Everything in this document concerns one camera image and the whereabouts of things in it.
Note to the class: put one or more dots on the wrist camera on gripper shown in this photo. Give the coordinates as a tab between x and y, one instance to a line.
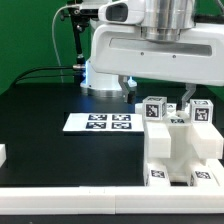
123	12

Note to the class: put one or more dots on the white block left edge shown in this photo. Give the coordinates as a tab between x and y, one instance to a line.
2	154

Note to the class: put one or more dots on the small white tagged cube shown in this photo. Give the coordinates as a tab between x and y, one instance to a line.
154	108

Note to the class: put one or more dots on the printed marker sheet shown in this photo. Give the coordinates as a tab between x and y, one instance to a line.
108	122

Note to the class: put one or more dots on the white chair seat part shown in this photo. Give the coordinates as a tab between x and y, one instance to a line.
179	169

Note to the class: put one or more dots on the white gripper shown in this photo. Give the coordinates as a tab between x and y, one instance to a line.
197	57

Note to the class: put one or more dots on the white frame wall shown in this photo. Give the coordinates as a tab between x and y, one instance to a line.
116	200

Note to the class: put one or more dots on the white chair back part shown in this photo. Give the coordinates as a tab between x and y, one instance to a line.
177	137

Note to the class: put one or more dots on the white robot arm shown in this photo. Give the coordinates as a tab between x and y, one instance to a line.
153	39

